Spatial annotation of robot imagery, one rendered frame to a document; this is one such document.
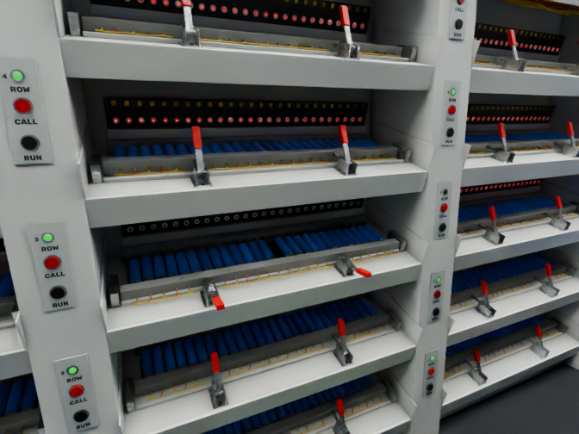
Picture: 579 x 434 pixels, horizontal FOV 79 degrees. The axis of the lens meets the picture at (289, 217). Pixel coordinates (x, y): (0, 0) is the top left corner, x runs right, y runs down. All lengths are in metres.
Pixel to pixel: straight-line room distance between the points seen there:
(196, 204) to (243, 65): 0.22
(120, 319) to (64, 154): 0.25
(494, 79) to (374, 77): 0.31
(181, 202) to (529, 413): 1.09
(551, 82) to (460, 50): 0.31
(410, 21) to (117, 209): 0.65
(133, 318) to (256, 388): 0.27
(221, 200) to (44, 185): 0.23
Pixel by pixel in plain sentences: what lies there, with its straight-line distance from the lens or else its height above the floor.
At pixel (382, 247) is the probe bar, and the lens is 0.79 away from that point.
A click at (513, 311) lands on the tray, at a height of 0.29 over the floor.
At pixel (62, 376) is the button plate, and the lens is 0.63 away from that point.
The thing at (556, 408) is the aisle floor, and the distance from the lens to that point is 1.34.
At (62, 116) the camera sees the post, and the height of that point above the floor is 0.79.
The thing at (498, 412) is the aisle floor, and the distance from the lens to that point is 1.26.
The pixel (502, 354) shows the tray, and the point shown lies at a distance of 1.29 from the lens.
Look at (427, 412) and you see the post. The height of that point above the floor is 0.09.
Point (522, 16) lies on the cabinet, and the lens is 1.33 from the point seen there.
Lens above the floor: 0.76
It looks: 13 degrees down
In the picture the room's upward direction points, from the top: 1 degrees counter-clockwise
